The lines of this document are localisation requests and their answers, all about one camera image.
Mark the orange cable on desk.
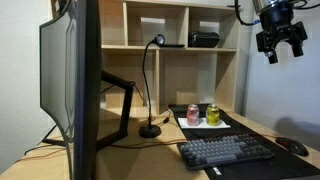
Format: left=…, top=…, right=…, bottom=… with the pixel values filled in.
left=14, top=138, right=188, bottom=164

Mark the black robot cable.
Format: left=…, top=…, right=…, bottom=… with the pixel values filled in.
left=233, top=0, right=261, bottom=27

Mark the grey mechanical keyboard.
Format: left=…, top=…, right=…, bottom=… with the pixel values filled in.
left=177, top=134, right=273, bottom=170

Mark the black case on shelf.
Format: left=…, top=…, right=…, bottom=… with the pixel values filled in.
left=188, top=31, right=220, bottom=48

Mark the black gooseneck desk lamp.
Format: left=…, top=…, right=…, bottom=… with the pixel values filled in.
left=139, top=34, right=165, bottom=138

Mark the black desk mat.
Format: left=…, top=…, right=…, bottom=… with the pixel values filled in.
left=177, top=111, right=320, bottom=180

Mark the pink soda can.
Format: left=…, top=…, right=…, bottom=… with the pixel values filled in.
left=187, top=104, right=199, bottom=126

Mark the black monitor stand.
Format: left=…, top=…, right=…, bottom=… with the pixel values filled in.
left=40, top=69, right=135, bottom=150

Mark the white rectangular tray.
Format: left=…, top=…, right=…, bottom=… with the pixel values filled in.
left=178, top=118, right=230, bottom=129

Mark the wooden cubby shelf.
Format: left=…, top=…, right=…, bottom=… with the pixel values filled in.
left=99, top=0, right=240, bottom=118

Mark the black curved monitor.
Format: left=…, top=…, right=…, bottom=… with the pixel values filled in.
left=39, top=0, right=101, bottom=180

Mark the yellow green soda can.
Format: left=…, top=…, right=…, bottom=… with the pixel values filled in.
left=206, top=104, right=220, bottom=126

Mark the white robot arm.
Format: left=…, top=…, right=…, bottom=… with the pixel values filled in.
left=253, top=0, right=307, bottom=64

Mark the flat black item on shelf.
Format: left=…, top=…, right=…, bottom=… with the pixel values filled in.
left=159, top=44, right=185, bottom=48

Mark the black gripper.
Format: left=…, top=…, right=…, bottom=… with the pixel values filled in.
left=255, top=2, right=307, bottom=64

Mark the black computer mouse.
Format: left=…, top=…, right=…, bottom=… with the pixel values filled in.
left=276, top=137, right=309, bottom=157

